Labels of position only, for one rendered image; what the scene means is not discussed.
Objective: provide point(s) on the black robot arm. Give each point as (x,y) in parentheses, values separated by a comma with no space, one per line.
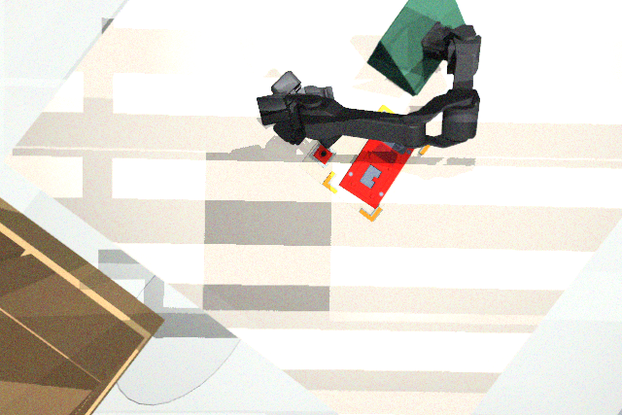
(313,113)

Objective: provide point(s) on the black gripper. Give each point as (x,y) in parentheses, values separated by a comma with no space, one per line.
(290,83)

